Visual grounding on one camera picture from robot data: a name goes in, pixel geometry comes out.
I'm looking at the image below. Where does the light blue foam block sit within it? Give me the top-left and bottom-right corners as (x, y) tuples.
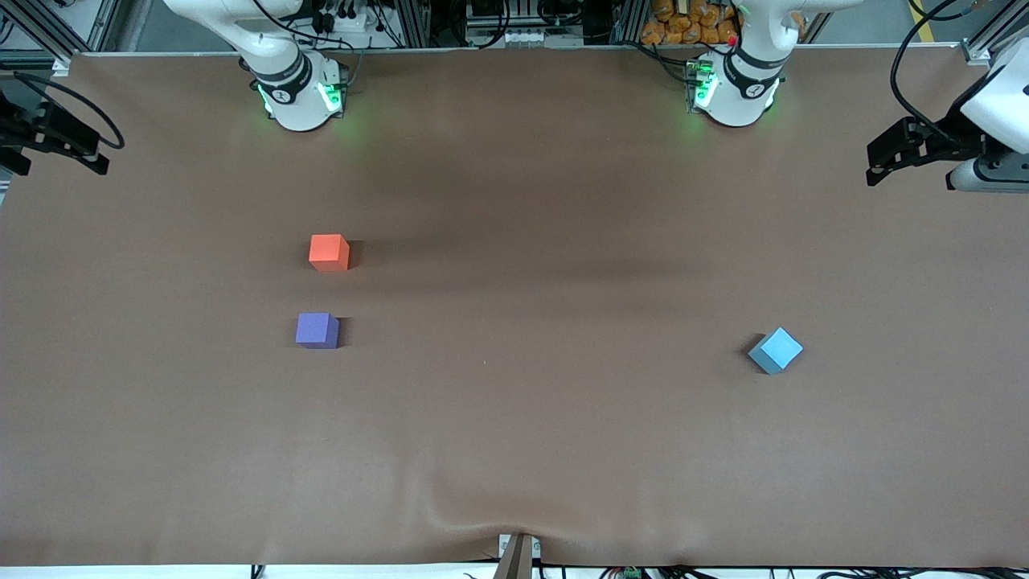
(748, 326), (804, 376)

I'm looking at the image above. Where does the aluminium frame post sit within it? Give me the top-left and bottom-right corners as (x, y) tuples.
(0, 0), (77, 77)
(615, 0), (649, 46)
(961, 0), (1029, 67)
(398, 0), (436, 49)

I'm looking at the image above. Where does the orange foam block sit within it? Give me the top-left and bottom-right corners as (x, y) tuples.
(309, 234), (351, 273)

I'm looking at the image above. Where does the brown table cloth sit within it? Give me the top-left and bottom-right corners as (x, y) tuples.
(0, 47), (1029, 569)

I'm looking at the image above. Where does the purple foam block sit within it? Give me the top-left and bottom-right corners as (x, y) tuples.
(295, 312), (341, 350)

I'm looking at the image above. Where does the pile of orange fruits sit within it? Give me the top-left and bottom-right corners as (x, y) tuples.
(641, 0), (742, 47)

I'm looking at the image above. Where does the metal table clamp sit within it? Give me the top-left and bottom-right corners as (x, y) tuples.
(494, 532), (542, 579)

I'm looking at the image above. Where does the white power strip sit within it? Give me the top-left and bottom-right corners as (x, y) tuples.
(316, 0), (367, 35)

